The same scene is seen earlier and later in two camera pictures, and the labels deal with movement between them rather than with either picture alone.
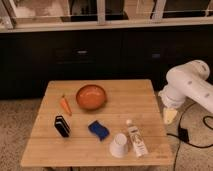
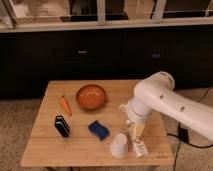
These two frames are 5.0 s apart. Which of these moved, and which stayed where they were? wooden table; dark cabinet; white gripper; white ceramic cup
Moved: white gripper
Stayed: dark cabinet; white ceramic cup; wooden table
